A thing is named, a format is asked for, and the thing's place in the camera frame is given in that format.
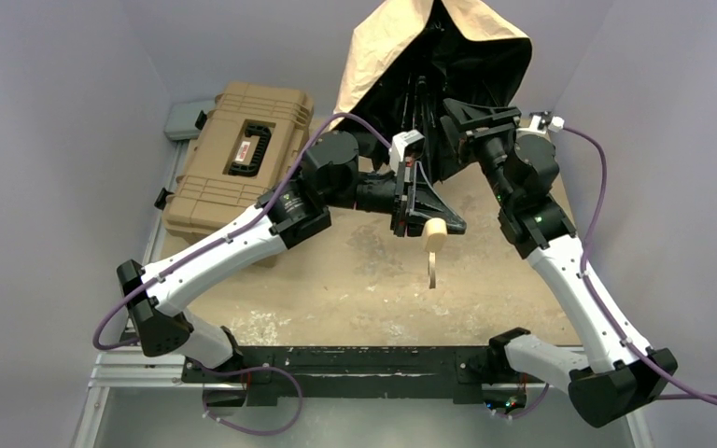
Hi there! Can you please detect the beige umbrella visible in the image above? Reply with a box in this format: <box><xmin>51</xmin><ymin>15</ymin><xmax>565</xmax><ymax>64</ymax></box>
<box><xmin>336</xmin><ymin>1</ymin><xmax>533</xmax><ymax>280</ymax></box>

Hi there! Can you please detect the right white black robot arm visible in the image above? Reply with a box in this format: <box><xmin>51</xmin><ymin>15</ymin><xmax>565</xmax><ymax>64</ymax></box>
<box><xmin>441</xmin><ymin>98</ymin><xmax>678</xmax><ymax>428</ymax></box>

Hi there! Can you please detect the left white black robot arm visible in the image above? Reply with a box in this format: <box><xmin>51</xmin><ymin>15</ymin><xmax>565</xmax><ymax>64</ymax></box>
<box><xmin>117</xmin><ymin>132</ymin><xmax>467</xmax><ymax>370</ymax></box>

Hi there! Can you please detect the tan plastic tool case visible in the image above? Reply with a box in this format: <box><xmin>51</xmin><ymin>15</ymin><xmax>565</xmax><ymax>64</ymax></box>
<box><xmin>162</xmin><ymin>81</ymin><xmax>314</xmax><ymax>244</ymax></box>

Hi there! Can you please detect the grey metal corner box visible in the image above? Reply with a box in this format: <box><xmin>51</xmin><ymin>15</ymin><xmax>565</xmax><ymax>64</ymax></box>
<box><xmin>163</xmin><ymin>99</ymin><xmax>216</xmax><ymax>142</ymax></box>

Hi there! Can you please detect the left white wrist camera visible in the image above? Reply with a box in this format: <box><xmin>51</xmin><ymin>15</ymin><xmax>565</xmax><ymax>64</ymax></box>
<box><xmin>388</xmin><ymin>130</ymin><xmax>426</xmax><ymax>173</ymax></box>

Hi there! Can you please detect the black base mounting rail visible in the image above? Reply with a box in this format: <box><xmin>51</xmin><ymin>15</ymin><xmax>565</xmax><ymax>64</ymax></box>
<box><xmin>181</xmin><ymin>345</ymin><xmax>521</xmax><ymax>406</ymax></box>

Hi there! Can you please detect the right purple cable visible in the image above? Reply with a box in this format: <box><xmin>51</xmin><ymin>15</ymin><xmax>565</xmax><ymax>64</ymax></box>
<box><xmin>488</xmin><ymin>123</ymin><xmax>717</xmax><ymax>422</ymax></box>

